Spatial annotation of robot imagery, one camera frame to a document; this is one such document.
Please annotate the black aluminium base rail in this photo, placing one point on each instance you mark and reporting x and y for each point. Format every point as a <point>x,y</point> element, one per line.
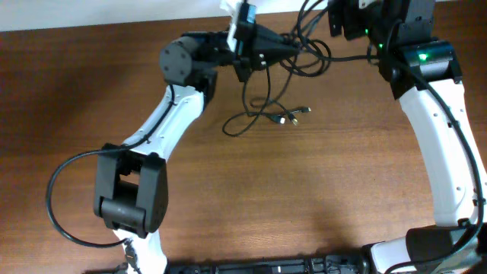
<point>327,264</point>

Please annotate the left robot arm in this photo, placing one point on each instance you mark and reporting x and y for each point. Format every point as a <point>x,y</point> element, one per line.
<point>131,189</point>

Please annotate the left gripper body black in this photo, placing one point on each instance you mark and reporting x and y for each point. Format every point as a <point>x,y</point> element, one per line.
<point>243,59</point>

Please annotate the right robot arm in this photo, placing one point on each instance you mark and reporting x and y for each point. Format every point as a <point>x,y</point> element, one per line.
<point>426,79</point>

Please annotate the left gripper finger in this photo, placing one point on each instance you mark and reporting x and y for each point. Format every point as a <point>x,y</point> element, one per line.
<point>265,52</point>
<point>264,33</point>

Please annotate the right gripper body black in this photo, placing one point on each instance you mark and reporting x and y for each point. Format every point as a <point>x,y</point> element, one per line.
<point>356,23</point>

